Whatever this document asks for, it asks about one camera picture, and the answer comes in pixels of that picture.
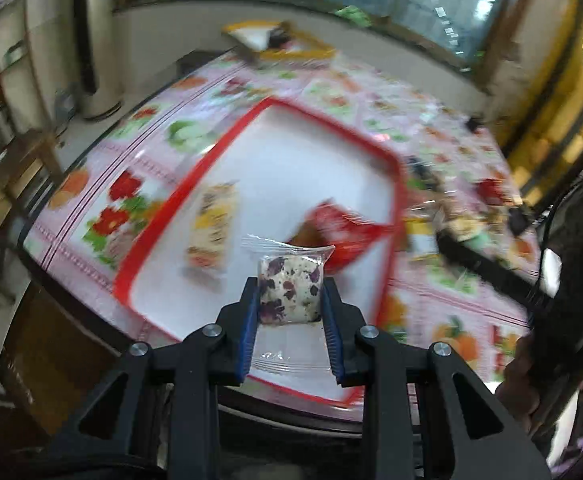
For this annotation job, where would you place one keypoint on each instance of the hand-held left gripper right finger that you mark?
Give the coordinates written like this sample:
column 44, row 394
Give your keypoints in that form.
column 332, row 340

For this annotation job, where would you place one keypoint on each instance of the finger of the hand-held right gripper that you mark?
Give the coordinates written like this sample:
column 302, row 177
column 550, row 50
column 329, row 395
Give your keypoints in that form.
column 486, row 270

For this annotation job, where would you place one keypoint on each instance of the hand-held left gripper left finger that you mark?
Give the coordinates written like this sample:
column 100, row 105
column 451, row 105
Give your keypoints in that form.
column 250, row 330

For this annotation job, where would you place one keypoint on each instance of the pile of mixed snack packets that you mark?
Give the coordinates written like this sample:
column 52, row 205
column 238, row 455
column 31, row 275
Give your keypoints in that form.
column 471, row 220

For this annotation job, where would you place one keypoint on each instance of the clear-wrapped white purple nougat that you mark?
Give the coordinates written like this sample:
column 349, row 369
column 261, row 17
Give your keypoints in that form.
column 291, row 290

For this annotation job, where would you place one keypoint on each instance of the red snack packet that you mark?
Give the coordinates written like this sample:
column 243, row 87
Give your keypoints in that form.
column 346, row 235

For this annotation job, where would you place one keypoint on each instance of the yellow white snack packet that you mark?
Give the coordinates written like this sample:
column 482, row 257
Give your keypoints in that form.
column 214, row 230

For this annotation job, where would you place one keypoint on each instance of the red-rimmed white tray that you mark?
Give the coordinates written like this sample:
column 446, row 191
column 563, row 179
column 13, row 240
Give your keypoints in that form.
column 296, row 160

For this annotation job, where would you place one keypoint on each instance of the person's right hand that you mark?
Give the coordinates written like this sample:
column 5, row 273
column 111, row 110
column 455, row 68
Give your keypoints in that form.
column 519, row 380

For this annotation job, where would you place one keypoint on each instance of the small black device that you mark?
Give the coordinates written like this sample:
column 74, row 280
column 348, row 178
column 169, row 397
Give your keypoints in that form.
column 474, row 124

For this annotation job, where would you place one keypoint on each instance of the floral fruit print tablecloth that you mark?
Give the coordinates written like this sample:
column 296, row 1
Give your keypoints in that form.
column 136, row 195

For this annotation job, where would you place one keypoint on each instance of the yellow patterned box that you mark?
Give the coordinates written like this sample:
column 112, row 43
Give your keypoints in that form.
column 311, row 52

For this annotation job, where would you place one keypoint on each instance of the wooden chair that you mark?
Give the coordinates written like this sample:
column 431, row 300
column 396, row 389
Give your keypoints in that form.
column 21, row 160

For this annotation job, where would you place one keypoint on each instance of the green cloth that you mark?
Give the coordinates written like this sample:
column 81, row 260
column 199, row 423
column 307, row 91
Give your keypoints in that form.
column 354, row 15

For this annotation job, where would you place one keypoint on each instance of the white standing air conditioner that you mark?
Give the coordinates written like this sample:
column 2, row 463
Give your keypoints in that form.
column 56, row 35

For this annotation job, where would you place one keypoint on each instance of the yellow wooden frame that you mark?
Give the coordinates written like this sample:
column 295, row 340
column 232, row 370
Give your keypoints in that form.
column 556, row 110

